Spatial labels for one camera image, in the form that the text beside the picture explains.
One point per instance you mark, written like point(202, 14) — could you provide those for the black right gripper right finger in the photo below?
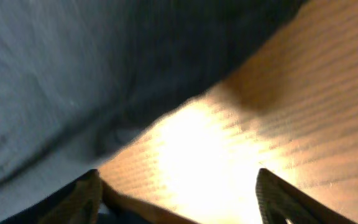
point(281, 203)

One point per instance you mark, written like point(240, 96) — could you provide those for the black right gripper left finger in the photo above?
point(76, 203)

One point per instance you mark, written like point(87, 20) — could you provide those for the dark blue shorts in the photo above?
point(79, 79)

